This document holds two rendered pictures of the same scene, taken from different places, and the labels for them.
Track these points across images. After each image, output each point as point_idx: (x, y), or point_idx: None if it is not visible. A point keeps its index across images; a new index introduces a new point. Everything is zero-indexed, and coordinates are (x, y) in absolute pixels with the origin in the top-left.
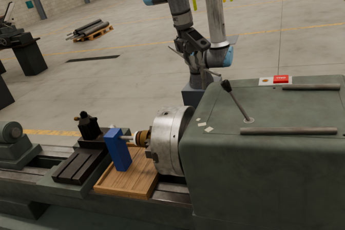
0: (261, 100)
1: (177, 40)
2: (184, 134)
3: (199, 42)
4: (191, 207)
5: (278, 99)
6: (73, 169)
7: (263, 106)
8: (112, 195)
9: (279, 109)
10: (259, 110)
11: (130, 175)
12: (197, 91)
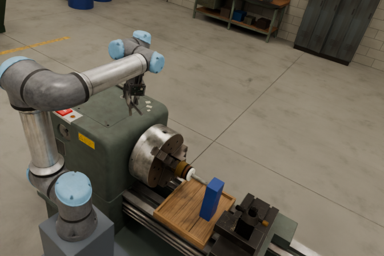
0: (100, 104)
1: (144, 83)
2: (162, 109)
3: None
4: None
5: (91, 100)
6: (258, 207)
7: (105, 100)
8: None
9: (100, 95)
10: (110, 99)
11: (202, 199)
12: (96, 208)
